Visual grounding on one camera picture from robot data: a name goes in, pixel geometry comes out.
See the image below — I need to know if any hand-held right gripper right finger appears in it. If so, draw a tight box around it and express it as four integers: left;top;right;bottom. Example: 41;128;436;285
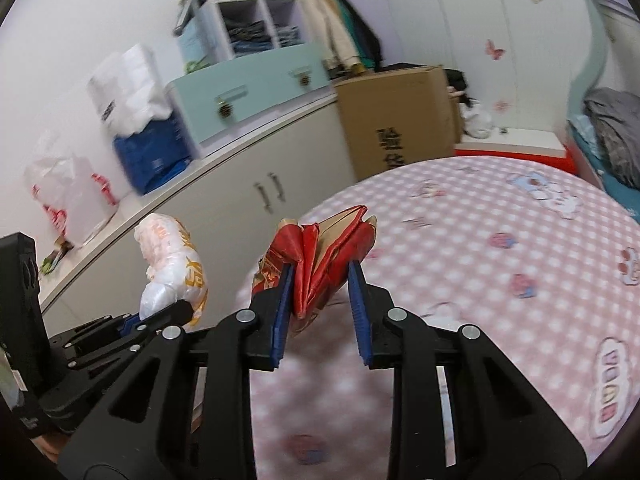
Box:
346;260;588;480

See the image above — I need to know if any green small packet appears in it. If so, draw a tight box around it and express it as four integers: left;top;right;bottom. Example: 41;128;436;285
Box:
39;247;68;277

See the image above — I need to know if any cream hanging garment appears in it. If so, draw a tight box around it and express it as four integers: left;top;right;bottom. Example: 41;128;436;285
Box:
295;0;363;74

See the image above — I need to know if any cardboard box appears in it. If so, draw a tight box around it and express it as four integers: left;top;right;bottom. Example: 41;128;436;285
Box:
334;65;463;183

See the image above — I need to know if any light blue drawer chest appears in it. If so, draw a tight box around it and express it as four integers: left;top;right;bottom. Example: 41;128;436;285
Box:
167;40;331;158

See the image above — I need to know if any small white plastic bag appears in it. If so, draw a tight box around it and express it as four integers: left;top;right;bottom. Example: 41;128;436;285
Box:
460;100;494;140

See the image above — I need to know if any black cloth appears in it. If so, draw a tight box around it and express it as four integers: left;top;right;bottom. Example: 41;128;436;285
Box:
442;67;473;106

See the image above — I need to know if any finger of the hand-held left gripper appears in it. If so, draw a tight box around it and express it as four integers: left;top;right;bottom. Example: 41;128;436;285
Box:
70;300;196;371
47;311;147;348

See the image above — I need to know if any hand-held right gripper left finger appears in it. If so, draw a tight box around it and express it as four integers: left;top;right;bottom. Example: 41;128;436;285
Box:
57;262;296;480

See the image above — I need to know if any blue package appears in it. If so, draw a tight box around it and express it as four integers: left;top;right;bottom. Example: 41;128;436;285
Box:
112;115;193;196

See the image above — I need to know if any white shelf unit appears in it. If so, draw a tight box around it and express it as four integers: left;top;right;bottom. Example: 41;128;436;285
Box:
172;0;336;68

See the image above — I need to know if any teal bedding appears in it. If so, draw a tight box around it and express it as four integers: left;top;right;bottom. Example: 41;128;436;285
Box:
567;115;640;222

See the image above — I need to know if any white wrapped pack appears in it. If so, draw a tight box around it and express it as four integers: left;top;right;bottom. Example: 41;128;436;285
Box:
87;44;173;138

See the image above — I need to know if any white red-printed plastic bag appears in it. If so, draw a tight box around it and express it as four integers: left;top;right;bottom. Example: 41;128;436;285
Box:
24;130;121;248

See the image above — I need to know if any pink checkered bedsheet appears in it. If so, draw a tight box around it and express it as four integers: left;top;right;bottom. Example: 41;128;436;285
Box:
245;155;640;480

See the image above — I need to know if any white red low platform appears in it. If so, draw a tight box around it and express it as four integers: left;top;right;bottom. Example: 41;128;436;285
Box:
452;127;576;173

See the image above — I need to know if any teal hanging garment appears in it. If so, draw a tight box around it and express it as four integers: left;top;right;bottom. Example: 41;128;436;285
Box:
332;0;383;71

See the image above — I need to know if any white orange-printed plastic bag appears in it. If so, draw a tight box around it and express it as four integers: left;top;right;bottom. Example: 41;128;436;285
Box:
134;212;208;333

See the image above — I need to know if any white cabinet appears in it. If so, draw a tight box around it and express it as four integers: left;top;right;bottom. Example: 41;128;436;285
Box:
37;92;361;331

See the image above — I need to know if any grey clothing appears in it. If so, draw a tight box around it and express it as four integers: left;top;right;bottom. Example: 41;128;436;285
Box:
582;87;640;191

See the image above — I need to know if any red paper carton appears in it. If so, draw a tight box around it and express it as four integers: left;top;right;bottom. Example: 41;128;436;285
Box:
252;205;378;336

